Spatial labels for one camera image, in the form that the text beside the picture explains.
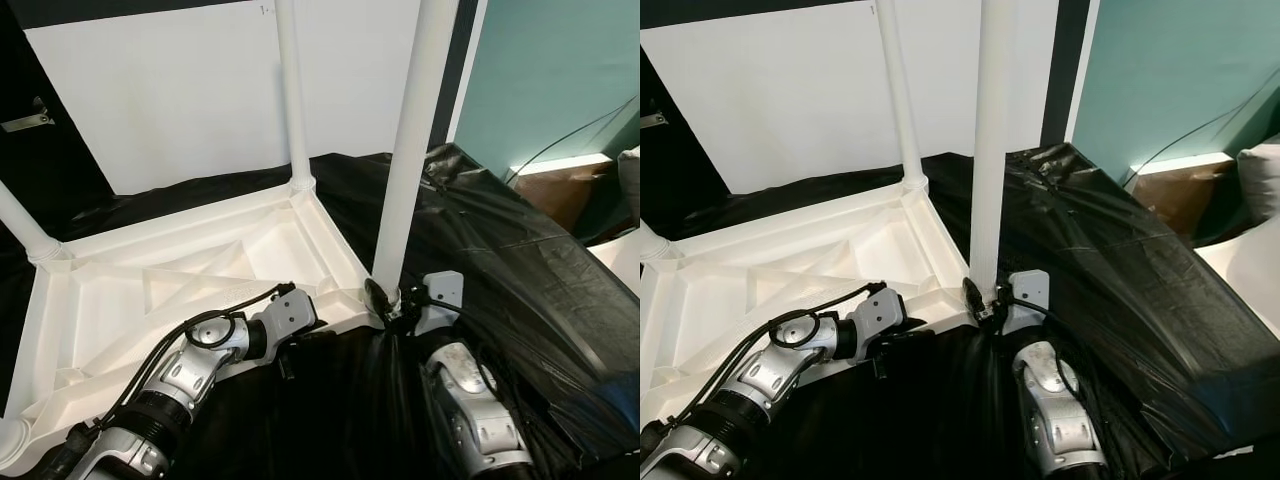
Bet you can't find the white plastic table top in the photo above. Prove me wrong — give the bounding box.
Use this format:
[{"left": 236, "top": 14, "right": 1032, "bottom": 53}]
[
  {"left": 640, "top": 180, "right": 976, "bottom": 441},
  {"left": 0, "top": 180, "right": 386, "bottom": 476}
]

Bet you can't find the white tapered table leg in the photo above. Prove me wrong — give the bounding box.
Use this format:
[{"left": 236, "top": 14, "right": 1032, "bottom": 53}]
[
  {"left": 0, "top": 418, "right": 33, "bottom": 471},
  {"left": 640, "top": 222, "right": 681, "bottom": 263},
  {"left": 875, "top": 0, "right": 929, "bottom": 193},
  {"left": 370, "top": 0, "right": 461, "bottom": 301},
  {"left": 968, "top": 0, "right": 1019, "bottom": 299},
  {"left": 0, "top": 180, "right": 73, "bottom": 266},
  {"left": 275, "top": 0, "right": 317, "bottom": 196}
]

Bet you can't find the black plastic table cover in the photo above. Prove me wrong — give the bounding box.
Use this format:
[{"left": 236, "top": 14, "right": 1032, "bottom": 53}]
[
  {"left": 640, "top": 143, "right": 1280, "bottom": 480},
  {"left": 0, "top": 143, "right": 641, "bottom": 480}
]

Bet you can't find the brown wooden furniture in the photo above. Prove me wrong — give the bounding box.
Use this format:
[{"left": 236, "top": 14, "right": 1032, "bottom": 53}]
[
  {"left": 1135, "top": 160, "right": 1251, "bottom": 241},
  {"left": 515, "top": 160, "right": 621, "bottom": 236}
]

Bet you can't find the grey cushion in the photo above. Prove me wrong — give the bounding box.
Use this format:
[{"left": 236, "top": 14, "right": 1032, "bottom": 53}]
[
  {"left": 1238, "top": 140, "right": 1280, "bottom": 226},
  {"left": 618, "top": 145, "right": 641, "bottom": 216}
]

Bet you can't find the teal glass panel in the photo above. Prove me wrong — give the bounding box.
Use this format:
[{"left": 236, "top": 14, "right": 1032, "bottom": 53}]
[
  {"left": 1070, "top": 0, "right": 1280, "bottom": 181},
  {"left": 455, "top": 0, "right": 641, "bottom": 186}
]

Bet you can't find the black door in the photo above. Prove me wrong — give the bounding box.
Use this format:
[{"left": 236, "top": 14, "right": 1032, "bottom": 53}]
[
  {"left": 640, "top": 40, "right": 736, "bottom": 236},
  {"left": 0, "top": 0, "right": 116, "bottom": 241}
]

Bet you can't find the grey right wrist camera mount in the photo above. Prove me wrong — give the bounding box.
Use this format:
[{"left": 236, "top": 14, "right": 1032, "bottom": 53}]
[
  {"left": 1003, "top": 268, "right": 1051, "bottom": 334},
  {"left": 415, "top": 270, "right": 466, "bottom": 336}
]

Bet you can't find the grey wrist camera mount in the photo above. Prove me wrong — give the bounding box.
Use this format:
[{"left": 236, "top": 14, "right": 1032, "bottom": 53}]
[
  {"left": 850, "top": 285, "right": 909, "bottom": 346},
  {"left": 1003, "top": 268, "right": 1051, "bottom": 334},
  {"left": 415, "top": 270, "right": 466, "bottom": 336},
  {"left": 262, "top": 285, "right": 319, "bottom": 346}
]

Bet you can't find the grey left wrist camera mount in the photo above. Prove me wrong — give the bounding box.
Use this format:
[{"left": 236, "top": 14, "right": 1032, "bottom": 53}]
[
  {"left": 850, "top": 285, "right": 909, "bottom": 346},
  {"left": 262, "top": 285, "right": 319, "bottom": 346}
]

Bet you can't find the thin black curved cable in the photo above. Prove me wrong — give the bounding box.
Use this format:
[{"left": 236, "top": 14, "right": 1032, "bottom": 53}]
[
  {"left": 505, "top": 95, "right": 641, "bottom": 186},
  {"left": 1125, "top": 85, "right": 1280, "bottom": 181}
]

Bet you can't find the black wall pillar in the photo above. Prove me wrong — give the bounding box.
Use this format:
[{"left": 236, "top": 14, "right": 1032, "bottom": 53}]
[
  {"left": 430, "top": 0, "right": 486, "bottom": 151},
  {"left": 1040, "top": 0, "right": 1091, "bottom": 151}
]

